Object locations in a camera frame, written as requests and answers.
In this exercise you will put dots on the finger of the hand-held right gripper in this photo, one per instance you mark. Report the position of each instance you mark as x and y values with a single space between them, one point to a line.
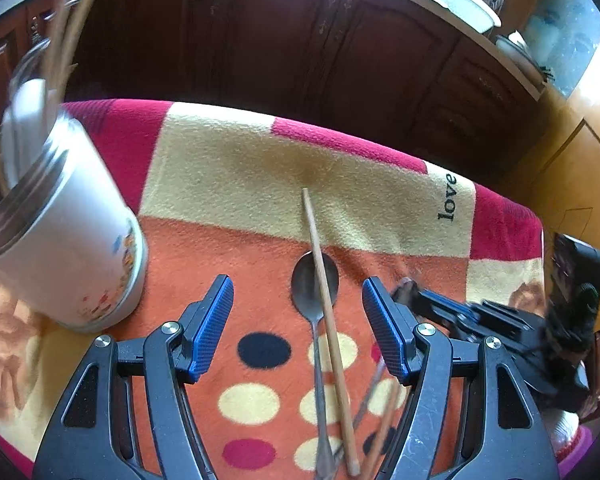
485 322
422 305

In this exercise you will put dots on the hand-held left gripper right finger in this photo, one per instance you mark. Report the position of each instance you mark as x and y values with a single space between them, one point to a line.
387 330

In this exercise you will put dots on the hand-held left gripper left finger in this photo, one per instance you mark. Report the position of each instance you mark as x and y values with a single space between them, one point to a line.
212 330

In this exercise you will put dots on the metal fork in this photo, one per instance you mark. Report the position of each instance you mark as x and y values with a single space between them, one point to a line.
365 400

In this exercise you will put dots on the metal spoon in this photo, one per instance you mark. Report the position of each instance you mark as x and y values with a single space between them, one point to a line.
305 290

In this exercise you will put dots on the white steel jar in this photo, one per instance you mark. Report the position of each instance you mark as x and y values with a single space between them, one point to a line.
75 240

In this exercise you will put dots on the white plastic rice spoon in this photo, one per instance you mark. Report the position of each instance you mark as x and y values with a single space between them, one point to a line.
30 120

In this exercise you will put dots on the printed fleece blanket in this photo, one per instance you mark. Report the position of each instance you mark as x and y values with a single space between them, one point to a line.
230 160

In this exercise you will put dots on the grey kitchen countertop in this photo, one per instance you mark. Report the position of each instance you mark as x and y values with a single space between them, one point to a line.
525 86

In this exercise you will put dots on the metal bowl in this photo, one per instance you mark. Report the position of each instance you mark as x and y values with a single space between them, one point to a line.
522 57

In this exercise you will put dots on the bluish glass panel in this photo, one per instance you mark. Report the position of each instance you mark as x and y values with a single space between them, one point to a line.
565 25

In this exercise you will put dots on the white plastic basin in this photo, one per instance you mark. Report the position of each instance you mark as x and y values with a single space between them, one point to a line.
460 0

